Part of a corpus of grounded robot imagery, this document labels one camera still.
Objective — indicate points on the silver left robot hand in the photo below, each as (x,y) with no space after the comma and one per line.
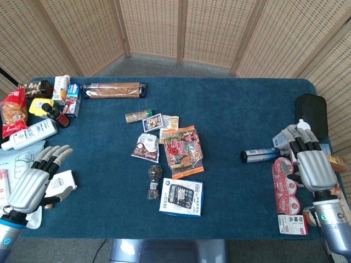
(30,186)

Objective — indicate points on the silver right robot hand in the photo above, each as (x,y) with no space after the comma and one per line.
(315,170)

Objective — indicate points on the orange snack packet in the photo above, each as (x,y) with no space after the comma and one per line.
(183,153)

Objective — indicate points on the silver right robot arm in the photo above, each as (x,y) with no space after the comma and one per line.
(333,219)

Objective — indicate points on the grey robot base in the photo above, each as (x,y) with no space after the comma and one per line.
(167,250)

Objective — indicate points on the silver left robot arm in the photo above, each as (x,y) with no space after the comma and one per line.
(9,233)

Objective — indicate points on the orange brown small box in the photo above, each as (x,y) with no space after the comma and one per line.
(337,163)

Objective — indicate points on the red white tube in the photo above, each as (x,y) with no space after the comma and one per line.
(3,186)

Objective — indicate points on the white printed paper bag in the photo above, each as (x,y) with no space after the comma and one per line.
(19,160)

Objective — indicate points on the red yogurt cup pack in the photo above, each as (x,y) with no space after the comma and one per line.
(285,197)

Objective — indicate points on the brown tape roll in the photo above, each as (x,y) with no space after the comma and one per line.
(308,215)

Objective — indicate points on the pale blue white box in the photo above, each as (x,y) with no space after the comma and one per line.
(279,139)

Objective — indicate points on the white round cap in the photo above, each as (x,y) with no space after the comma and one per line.
(303,124)

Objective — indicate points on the white plastic bottle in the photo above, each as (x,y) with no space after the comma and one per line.
(30,134)

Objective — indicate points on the black spray can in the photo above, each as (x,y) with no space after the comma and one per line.
(260,154)

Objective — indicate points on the black zip case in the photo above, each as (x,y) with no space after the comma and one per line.
(314,112)

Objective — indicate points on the red white small box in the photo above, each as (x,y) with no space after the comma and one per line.
(292,224)

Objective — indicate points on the red snack bag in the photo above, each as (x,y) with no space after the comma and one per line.
(13,115)

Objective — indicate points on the dark sauce bottle red label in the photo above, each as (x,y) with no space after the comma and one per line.
(57,116)

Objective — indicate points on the blue tablecloth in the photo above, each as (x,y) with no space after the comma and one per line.
(233,123)

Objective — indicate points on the blue white carton box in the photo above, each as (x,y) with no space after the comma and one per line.
(72,100)

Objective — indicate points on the brown jar of nuts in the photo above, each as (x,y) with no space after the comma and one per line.
(41,89)

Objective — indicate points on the white orange small bottle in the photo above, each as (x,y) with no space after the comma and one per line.
(60,89)

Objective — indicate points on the white coffee bean pouch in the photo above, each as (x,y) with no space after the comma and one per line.
(145,149)

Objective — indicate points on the glass pepper grinder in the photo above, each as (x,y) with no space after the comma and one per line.
(155,178)

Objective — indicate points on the spice jar with green cap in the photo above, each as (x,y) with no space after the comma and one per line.
(135,116)

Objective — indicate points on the long brown wrapped package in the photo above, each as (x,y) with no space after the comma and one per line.
(113,90)

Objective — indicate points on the blue white calculator box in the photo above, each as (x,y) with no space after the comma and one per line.
(181,197)

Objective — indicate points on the small playing card box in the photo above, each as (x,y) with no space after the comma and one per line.
(152,122)

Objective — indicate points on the woven folding screen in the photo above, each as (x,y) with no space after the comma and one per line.
(175,27)

